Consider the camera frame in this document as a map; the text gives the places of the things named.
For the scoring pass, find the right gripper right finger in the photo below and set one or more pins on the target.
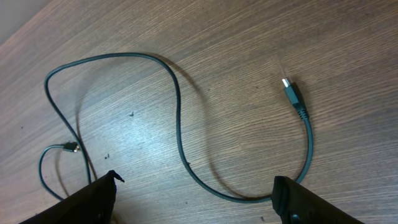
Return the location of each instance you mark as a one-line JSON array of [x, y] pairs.
[[296, 204]]

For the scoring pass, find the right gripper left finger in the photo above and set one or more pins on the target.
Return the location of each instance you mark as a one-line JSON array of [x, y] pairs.
[[92, 204]]

